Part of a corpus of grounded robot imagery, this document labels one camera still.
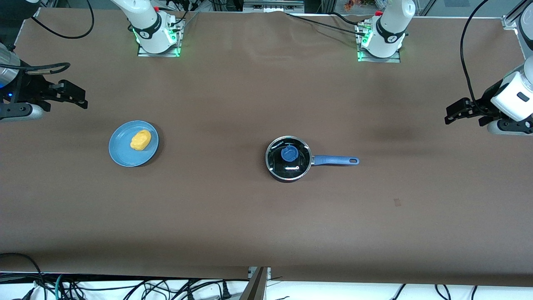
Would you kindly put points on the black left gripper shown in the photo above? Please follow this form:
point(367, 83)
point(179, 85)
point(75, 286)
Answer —
point(485, 101)

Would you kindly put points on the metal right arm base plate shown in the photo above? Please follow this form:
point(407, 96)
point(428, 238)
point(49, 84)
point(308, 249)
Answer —
point(158, 54)

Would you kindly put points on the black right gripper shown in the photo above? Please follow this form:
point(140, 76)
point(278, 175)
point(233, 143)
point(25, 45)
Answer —
point(30, 88)

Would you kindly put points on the yellow potato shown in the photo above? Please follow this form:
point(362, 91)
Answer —
point(140, 140)

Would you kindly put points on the aluminium corner profile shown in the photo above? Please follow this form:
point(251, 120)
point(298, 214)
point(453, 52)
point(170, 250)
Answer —
point(510, 21)

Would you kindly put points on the glass lid with blue knob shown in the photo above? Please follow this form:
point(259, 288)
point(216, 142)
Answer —
point(289, 154)

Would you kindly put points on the grey metal rail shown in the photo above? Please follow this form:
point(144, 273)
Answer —
point(272, 6)

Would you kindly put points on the brown table cover sheet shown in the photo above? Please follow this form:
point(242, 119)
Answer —
point(250, 104)

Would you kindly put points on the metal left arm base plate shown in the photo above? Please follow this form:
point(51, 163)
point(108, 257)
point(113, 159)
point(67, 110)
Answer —
point(379, 60)

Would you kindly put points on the blue round plate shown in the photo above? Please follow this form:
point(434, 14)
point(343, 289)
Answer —
point(120, 152)

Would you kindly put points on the orange object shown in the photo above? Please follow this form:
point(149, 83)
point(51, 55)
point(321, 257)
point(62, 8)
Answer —
point(354, 4)

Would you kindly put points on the aluminium frame post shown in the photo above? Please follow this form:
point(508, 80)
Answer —
point(256, 287)

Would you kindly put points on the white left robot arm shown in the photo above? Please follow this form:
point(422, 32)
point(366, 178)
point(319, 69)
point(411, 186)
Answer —
point(389, 29)

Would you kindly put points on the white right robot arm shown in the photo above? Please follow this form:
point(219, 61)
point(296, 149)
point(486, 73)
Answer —
point(143, 18)

